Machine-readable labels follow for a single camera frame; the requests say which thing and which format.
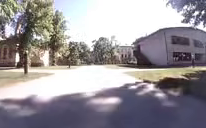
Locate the grass lawn with trees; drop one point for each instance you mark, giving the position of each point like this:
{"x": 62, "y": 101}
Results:
{"x": 7, "y": 77}

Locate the grey asphalt path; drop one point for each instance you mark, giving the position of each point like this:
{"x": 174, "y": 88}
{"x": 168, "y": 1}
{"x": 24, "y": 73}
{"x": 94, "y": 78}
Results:
{"x": 91, "y": 110}

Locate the large leafy tree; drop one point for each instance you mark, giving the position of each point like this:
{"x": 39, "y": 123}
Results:
{"x": 26, "y": 30}

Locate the grey arched-roof hall building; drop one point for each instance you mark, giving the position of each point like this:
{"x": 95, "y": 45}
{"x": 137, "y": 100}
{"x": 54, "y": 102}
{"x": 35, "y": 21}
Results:
{"x": 177, "y": 46}

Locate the row of distant trees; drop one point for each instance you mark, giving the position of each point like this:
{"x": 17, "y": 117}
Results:
{"x": 91, "y": 51}

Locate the overhanging tree branches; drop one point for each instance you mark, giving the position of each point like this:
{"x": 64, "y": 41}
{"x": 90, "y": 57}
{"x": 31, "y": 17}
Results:
{"x": 194, "y": 10}

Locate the pale distant building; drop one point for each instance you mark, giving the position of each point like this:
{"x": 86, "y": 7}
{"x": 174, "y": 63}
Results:
{"x": 125, "y": 53}

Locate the grass lawn before hall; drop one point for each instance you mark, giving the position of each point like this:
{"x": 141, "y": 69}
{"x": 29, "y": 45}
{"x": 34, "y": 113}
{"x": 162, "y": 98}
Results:
{"x": 164, "y": 72}

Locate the tall slender tree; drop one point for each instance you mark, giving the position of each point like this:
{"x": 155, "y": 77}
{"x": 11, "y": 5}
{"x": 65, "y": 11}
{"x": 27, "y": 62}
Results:
{"x": 57, "y": 36}

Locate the brick building behind trees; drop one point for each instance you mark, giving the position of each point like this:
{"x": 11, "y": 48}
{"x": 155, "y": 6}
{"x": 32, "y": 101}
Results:
{"x": 4, "y": 53}

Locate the small young tree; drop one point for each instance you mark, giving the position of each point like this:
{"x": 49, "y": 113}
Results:
{"x": 69, "y": 55}

